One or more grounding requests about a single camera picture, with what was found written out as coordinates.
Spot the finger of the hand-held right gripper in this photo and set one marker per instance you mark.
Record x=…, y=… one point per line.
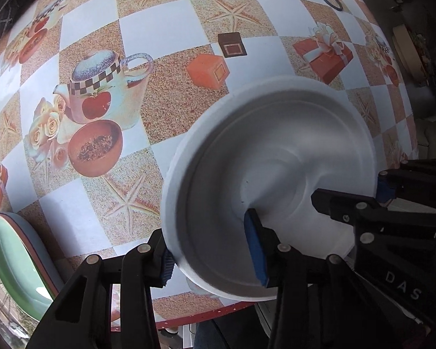
x=334, y=203
x=384, y=189

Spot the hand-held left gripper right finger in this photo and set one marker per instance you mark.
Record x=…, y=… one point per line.
x=256, y=251

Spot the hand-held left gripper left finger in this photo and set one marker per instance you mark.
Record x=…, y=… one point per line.
x=167, y=267

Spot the white paper bowl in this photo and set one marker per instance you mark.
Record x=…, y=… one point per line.
x=287, y=145

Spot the blue square plate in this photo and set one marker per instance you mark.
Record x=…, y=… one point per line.
x=34, y=234

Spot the pink square plate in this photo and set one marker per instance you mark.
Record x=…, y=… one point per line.
x=26, y=233

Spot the green square plate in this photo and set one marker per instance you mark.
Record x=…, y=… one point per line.
x=11, y=265

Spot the printed checkered tablecloth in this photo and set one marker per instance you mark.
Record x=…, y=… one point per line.
x=189, y=18

